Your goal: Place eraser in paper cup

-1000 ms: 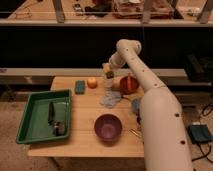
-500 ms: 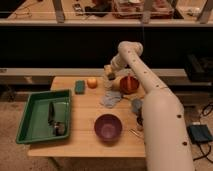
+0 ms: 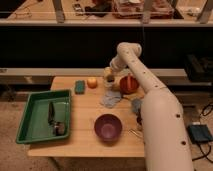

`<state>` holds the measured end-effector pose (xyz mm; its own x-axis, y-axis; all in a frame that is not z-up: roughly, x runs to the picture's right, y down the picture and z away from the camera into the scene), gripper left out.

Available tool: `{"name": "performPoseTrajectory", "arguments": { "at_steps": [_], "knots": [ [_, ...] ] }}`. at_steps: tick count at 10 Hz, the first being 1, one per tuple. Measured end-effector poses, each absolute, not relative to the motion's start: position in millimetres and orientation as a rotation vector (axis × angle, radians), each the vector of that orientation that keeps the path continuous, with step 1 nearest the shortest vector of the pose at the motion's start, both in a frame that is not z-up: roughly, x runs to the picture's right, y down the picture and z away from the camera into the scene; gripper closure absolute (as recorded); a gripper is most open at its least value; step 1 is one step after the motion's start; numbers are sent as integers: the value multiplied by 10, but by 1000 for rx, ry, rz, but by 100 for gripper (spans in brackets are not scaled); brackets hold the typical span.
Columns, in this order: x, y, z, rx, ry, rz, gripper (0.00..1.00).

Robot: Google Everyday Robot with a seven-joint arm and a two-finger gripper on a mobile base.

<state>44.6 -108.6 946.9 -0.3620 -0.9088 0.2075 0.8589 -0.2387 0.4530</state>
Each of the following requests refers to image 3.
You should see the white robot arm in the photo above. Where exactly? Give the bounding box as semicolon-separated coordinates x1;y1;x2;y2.
109;42;194;171

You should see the orange fruit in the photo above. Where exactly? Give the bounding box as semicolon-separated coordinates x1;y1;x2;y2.
87;77;98;89

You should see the red bowl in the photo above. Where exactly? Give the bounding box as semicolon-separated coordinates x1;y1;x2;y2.
119;74;139;94

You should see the green sponge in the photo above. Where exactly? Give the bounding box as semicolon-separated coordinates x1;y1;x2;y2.
75;80;85;94

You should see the wooden table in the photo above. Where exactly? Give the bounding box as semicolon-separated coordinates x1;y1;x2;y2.
28;77;144;157

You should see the blue grey plush object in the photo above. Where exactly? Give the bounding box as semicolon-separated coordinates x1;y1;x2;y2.
131;98;142;114

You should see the purple bowl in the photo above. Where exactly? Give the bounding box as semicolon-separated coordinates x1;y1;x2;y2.
94;114;122;142

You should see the brown pine cone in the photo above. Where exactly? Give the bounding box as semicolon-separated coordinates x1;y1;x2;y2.
136;110;142;126

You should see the metal fork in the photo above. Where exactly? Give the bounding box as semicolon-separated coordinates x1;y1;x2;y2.
130;129;143;138

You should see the dark knife in tray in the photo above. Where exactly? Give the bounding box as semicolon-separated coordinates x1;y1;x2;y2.
48;102;54;125

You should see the green plastic tray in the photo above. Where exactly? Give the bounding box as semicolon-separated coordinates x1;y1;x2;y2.
16;90;71;144

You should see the small dark object in tray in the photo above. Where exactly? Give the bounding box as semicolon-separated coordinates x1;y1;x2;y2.
53;122;65;136

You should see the blue foot pedal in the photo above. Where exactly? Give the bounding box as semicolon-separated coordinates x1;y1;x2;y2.
187;125;213;144

